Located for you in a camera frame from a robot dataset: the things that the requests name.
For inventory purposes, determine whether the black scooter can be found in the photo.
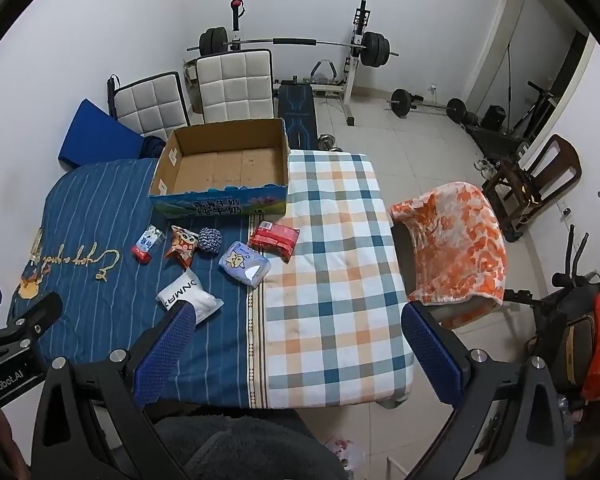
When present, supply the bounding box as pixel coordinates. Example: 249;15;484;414
502;225;600;391

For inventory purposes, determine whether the printed white floor bag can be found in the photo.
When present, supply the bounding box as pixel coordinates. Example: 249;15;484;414
325;437;366;471

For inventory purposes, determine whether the dark blue cloth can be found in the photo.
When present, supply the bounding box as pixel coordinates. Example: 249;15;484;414
140;136;168;160

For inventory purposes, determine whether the printed cardboard box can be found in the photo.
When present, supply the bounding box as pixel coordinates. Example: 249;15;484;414
148;118;291;218

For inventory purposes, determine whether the black exercise machine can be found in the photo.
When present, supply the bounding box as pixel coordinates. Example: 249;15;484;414
510;80;556;141

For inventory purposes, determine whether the blue foam mat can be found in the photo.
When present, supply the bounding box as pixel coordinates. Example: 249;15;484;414
57;98;146;170

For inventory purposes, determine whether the orange floral towel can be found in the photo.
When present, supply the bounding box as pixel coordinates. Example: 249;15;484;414
389;180;507;307

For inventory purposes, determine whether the floor barbell with black plates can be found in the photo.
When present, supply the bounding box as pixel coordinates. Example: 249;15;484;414
386;89;467;123

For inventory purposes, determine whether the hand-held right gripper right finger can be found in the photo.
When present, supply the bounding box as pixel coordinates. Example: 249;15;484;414
401;301;571;480

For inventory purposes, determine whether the blue white yarn ball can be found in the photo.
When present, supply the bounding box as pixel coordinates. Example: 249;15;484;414
197;227;223;257

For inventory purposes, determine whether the white padded chair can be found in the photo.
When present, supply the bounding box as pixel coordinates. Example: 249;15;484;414
107;71;191;141
195;49;276;125

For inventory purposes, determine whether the white bench press rack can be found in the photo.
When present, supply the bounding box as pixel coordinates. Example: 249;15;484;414
227;0;373;128

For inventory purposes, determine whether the red snack packet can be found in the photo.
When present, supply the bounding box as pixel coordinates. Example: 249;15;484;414
249;220;301;263

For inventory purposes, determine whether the dark wooden chair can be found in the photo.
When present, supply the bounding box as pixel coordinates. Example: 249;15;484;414
481;134;582;241

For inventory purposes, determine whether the racked barbell with black plates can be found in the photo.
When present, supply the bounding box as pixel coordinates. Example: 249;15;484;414
186;27;400;68

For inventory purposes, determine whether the white plastic bag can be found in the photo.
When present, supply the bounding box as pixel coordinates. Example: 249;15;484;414
156;268;225;322

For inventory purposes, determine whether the blue cartoon tissue pack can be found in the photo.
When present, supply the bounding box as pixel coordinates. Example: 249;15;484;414
218;241;272;289

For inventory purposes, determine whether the orange cartoon snack packet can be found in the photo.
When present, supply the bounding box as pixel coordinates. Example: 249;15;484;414
164;226;199;268

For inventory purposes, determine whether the dark grey cloth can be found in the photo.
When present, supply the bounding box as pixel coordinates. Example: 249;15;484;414
147;407;348;480

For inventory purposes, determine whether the black weight bench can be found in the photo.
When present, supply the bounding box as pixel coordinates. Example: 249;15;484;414
277;80;317;150

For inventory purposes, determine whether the white door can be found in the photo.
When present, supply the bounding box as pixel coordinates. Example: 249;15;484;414
465;0;581;111

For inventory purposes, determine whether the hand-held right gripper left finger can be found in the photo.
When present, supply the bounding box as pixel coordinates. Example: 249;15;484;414
30;302;198;480

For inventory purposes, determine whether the black speaker box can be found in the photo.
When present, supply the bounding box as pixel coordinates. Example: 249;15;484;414
481;105;507;130

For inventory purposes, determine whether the grey cable handle attachment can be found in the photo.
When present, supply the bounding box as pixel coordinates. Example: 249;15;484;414
307;60;338;86

